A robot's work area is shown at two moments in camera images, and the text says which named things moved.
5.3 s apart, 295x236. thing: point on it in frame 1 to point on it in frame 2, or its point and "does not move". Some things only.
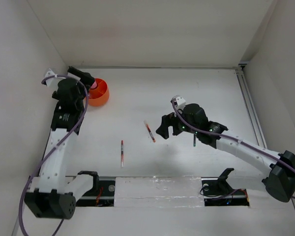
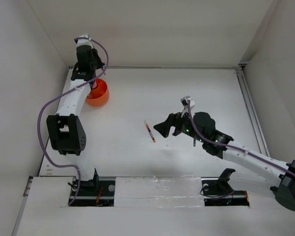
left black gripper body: x=81 y=105 to x=97 y=63
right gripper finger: x=168 y=120 does not move
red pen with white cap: x=150 y=132 does not move
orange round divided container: x=99 y=93 does not move
